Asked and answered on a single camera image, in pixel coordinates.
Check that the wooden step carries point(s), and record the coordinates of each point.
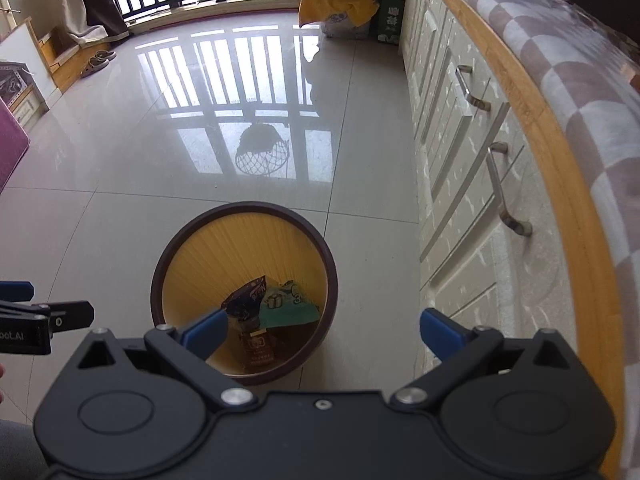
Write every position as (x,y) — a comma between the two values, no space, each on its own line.
(65,60)

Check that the green printed carton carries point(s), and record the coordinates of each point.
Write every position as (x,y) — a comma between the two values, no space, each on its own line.
(392,5)

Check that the brown snack packet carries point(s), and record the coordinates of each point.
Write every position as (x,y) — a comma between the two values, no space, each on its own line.
(257,350)

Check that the beige slipper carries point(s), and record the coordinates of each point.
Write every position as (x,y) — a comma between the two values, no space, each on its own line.
(105,54)
(92,66)

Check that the yellow cloth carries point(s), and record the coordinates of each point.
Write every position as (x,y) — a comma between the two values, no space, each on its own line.
(340,2)

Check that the dark blue snack packet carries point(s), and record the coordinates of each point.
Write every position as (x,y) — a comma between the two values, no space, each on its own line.
(245,302)

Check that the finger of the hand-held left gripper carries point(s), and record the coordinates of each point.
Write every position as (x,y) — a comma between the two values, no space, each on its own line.
(15,290)
(70,316)

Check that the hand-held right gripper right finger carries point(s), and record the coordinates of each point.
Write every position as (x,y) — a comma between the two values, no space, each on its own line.
(442,332)

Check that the purple mat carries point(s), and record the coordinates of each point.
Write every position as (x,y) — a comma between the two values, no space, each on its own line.
(10,150)

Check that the person's grey trouser leg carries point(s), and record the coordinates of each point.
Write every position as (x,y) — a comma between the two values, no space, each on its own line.
(20,452)

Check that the white wooden shelf unit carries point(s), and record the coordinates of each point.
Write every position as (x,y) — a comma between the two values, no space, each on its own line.
(20,75)

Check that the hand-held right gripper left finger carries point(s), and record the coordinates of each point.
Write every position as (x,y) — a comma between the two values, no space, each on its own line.
(205,332)

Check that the brown white checkered blanket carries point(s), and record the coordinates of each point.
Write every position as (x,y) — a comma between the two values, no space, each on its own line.
(575,60)

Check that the yellow bin with brown rim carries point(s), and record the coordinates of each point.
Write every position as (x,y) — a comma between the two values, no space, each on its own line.
(210,255)

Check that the white drawer cabinet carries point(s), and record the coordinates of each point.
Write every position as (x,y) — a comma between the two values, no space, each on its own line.
(465,160)

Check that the green snack packet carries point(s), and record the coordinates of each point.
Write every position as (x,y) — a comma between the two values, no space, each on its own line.
(290,307)

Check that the beige sheer curtain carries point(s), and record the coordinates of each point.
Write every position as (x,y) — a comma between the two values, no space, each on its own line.
(75,5)

